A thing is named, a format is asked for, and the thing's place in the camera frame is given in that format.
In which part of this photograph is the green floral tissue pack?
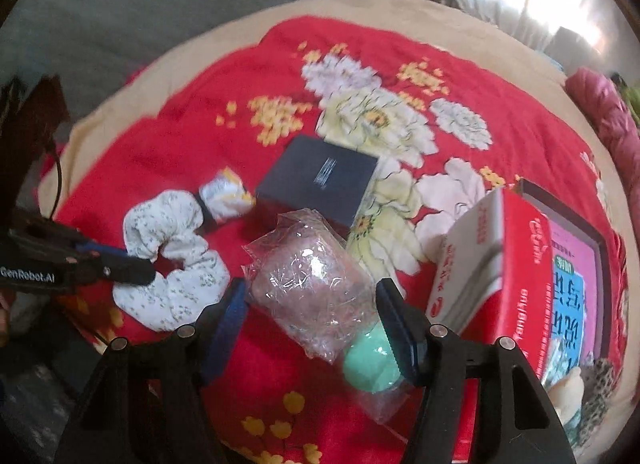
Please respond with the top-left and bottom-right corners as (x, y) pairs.
(541, 337), (572, 389)

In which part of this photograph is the leopard print scrunchie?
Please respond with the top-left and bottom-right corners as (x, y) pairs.
(575, 358), (617, 447)

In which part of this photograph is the plastic bag with sponges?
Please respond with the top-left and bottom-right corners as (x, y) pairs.
(243, 208), (410, 424)

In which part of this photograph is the white floral scrunchie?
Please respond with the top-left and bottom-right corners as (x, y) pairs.
(112, 190), (231, 332)

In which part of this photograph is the dark navy small box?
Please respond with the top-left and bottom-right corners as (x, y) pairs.
(256, 136), (378, 238)

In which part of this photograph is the red cardboard box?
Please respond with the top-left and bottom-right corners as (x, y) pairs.
(425, 186), (558, 462)

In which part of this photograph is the red floral blanket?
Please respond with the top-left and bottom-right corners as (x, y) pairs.
(56, 16), (627, 463)

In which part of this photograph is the cream plush bear toy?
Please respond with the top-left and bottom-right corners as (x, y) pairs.
(548, 366), (585, 425)

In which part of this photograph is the grey tray with pink book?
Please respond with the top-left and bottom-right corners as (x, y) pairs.
(516, 179), (612, 369)

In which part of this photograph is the green cloth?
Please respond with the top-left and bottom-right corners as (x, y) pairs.
(618, 82), (640, 127)

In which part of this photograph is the white yellow snack packet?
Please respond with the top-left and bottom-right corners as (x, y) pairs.
(193, 167), (255, 229)

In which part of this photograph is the pink quilted duvet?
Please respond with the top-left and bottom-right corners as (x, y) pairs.
(564, 66), (640, 215)

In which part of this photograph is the beige bed sheet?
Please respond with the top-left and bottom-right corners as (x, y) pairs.
(37, 0), (639, 463)

